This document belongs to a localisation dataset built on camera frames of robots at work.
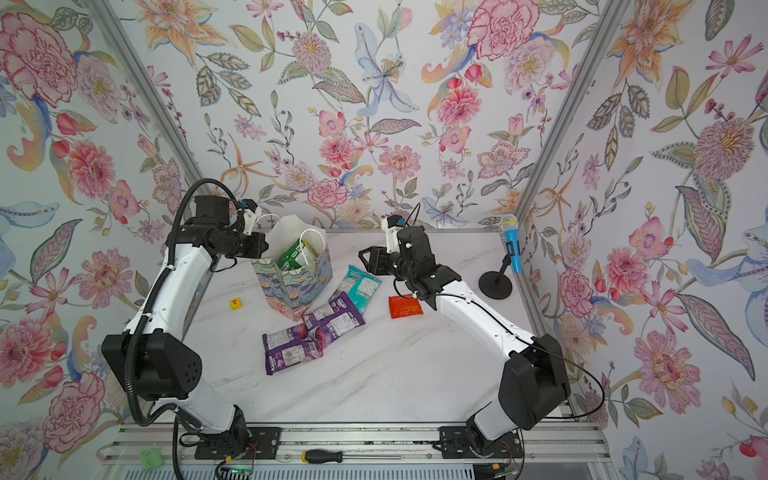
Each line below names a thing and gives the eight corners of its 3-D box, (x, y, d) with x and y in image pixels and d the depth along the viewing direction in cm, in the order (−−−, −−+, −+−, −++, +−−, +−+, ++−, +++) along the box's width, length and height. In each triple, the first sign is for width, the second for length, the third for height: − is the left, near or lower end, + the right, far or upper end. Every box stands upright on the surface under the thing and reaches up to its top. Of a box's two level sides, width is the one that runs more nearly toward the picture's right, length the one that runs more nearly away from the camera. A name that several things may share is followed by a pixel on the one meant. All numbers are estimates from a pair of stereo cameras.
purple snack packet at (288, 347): (268, 375, 86) (265, 372, 84) (264, 338, 94) (261, 334, 91) (321, 357, 90) (320, 354, 88) (313, 323, 97) (311, 319, 95)
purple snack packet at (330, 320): (322, 352, 91) (320, 347, 88) (301, 323, 97) (299, 318, 94) (365, 321, 98) (365, 316, 95) (344, 296, 104) (343, 291, 101)
